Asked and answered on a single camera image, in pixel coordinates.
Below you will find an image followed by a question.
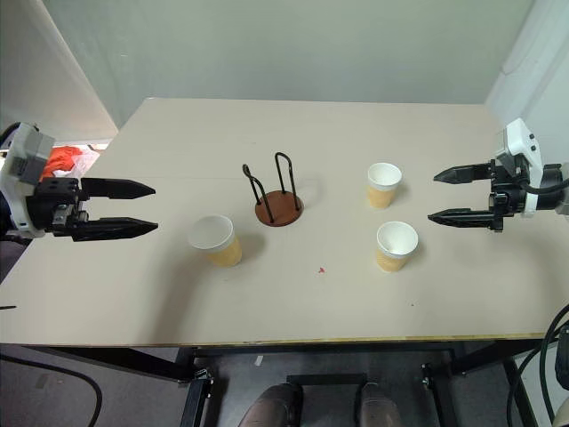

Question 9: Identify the dark rounded shape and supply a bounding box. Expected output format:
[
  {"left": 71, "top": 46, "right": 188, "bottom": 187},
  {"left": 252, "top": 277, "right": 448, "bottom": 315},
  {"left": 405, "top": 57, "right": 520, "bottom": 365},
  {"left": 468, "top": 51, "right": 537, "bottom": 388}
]
[{"left": 238, "top": 383, "right": 304, "bottom": 427}]

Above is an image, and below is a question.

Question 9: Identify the wire cup rack wooden base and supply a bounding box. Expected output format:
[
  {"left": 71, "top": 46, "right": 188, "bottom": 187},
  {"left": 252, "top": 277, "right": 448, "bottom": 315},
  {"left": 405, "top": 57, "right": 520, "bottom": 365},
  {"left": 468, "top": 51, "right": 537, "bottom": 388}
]
[{"left": 241, "top": 151, "right": 306, "bottom": 229}]

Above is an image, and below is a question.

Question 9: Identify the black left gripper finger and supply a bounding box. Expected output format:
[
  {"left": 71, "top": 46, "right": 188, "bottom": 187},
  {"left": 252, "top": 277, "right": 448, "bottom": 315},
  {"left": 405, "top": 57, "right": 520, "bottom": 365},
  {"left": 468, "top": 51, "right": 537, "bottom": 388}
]
[
  {"left": 70, "top": 216, "right": 159, "bottom": 244},
  {"left": 82, "top": 177, "right": 156, "bottom": 200}
]

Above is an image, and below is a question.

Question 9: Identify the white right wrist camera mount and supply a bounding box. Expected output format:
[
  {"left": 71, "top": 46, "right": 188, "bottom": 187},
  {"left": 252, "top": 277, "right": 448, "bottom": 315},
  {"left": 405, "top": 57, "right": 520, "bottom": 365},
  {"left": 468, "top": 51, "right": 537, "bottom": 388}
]
[{"left": 494, "top": 117, "right": 547, "bottom": 219}]

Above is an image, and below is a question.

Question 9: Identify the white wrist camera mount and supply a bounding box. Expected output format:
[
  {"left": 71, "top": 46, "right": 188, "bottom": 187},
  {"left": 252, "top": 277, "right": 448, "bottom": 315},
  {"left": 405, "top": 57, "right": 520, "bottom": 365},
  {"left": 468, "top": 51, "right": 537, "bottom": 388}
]
[
  {"left": 494, "top": 117, "right": 547, "bottom": 219},
  {"left": 0, "top": 122, "right": 57, "bottom": 240}
]

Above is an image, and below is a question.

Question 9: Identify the black floor cable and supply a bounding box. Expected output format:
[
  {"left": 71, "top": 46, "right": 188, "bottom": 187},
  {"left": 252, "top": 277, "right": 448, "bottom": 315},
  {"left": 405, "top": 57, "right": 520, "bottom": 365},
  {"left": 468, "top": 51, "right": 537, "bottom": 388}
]
[{"left": 0, "top": 352, "right": 104, "bottom": 427}]

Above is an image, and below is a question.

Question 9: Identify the orange red cloth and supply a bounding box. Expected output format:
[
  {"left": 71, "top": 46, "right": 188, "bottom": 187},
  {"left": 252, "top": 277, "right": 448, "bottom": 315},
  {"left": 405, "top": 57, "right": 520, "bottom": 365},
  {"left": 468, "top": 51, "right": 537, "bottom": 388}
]
[{"left": 43, "top": 145, "right": 85, "bottom": 175}]

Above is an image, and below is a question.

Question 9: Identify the black metal table frame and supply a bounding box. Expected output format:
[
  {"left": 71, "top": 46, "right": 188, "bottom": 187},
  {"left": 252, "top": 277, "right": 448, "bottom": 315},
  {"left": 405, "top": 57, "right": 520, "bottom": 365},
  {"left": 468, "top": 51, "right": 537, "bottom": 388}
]
[{"left": 24, "top": 340, "right": 550, "bottom": 427}]

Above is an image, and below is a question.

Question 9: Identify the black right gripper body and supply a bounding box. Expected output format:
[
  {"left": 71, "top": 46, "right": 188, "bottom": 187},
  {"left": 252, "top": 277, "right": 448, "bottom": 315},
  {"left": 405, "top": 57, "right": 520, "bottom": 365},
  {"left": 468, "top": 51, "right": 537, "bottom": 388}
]
[{"left": 487, "top": 158, "right": 531, "bottom": 233}]

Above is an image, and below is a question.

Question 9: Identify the tan paper cup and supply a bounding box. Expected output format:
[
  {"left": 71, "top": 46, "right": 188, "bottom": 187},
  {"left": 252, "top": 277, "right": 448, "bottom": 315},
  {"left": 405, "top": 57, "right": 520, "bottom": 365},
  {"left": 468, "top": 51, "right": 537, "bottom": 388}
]
[
  {"left": 366, "top": 162, "right": 404, "bottom": 210},
  {"left": 187, "top": 214, "right": 244, "bottom": 269},
  {"left": 375, "top": 220, "right": 421, "bottom": 274}
]

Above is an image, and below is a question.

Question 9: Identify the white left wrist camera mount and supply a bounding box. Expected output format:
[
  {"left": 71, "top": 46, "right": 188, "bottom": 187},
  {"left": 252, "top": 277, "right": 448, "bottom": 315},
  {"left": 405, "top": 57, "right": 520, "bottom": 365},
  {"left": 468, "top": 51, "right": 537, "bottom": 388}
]
[{"left": 0, "top": 122, "right": 57, "bottom": 240}]

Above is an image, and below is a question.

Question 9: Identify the black thick cable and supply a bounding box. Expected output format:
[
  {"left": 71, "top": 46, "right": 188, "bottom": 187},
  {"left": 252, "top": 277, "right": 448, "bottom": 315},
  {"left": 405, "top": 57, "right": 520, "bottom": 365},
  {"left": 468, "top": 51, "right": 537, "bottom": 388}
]
[{"left": 514, "top": 303, "right": 569, "bottom": 427}]

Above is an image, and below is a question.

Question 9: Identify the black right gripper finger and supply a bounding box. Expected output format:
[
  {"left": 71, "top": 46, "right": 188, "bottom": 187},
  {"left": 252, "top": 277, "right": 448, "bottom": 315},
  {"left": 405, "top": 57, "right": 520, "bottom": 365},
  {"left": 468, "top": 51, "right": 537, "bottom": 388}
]
[
  {"left": 427, "top": 205, "right": 493, "bottom": 229},
  {"left": 433, "top": 161, "right": 496, "bottom": 185}
]

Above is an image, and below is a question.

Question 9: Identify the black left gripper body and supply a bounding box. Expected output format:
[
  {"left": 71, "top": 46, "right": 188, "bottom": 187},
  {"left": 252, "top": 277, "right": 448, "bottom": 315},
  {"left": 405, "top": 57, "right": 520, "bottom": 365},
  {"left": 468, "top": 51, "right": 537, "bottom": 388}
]
[{"left": 26, "top": 177, "right": 90, "bottom": 241}]

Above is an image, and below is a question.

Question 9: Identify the white plastic bag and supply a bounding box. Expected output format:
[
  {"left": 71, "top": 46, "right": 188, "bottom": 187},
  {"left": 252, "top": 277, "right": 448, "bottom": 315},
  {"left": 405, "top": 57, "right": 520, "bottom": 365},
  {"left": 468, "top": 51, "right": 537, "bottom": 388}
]
[{"left": 69, "top": 141, "right": 110, "bottom": 175}]

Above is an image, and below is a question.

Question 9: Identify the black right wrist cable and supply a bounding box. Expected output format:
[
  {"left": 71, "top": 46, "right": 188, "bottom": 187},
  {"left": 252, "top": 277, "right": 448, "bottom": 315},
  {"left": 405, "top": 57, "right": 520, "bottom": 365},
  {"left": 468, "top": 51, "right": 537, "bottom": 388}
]
[{"left": 510, "top": 176, "right": 564, "bottom": 196}]

